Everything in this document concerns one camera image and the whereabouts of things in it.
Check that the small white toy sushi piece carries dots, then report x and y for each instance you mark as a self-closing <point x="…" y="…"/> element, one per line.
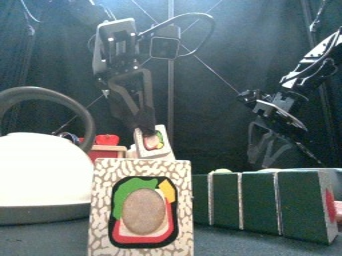
<point x="153" y="146"/>

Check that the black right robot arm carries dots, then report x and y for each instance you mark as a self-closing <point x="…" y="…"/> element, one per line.
<point x="315" y="63"/>

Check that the red toy piece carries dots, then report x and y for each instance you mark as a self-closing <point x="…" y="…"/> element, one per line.
<point x="106" y="139"/>

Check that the yellow-green toy piece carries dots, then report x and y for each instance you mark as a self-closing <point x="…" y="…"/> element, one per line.
<point x="221" y="171"/>

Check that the green toy sushi roll slice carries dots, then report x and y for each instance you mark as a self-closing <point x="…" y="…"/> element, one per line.
<point x="259" y="203"/>
<point x="200" y="200"/>
<point x="224" y="200"/>

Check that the green sushi slice red centre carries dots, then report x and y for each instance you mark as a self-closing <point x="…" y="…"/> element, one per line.
<point x="307" y="206"/>

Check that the pink toy piece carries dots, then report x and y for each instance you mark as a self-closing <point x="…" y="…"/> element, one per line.
<point x="338" y="215"/>

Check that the large white patterned sushi block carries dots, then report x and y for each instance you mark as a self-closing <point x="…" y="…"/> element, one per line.
<point x="141" y="206"/>

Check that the wooden red toy box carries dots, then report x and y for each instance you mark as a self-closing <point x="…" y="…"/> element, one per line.
<point x="106" y="152"/>

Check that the vertical metal frame pole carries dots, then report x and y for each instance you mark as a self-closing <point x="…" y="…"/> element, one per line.
<point x="169" y="93"/>

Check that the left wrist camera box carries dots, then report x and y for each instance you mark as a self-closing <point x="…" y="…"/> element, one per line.
<point x="164" y="44"/>

